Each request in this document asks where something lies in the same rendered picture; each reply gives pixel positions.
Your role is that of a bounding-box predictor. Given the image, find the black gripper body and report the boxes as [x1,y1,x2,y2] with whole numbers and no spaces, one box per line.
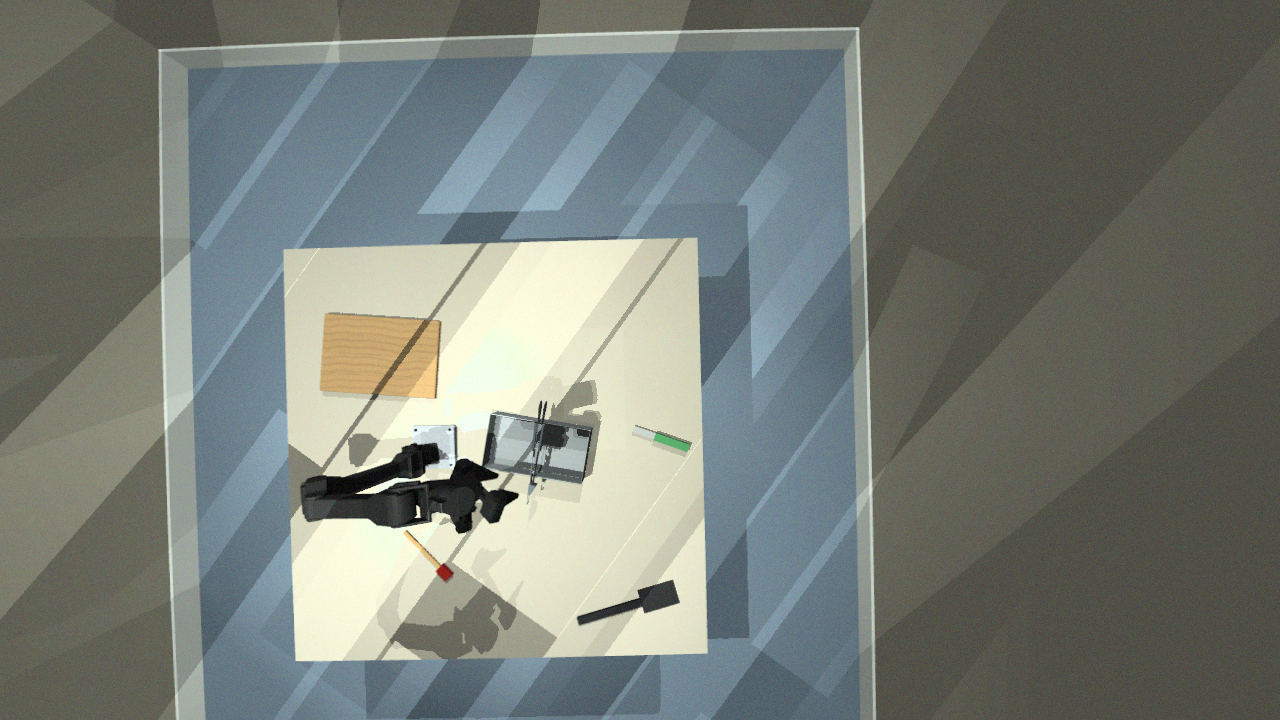
[449,457,507,524]

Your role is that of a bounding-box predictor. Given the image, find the wooden board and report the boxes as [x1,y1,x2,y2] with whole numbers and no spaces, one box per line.
[320,313,442,398]

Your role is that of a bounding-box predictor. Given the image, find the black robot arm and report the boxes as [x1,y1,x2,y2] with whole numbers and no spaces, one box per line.
[300,443,477,534]

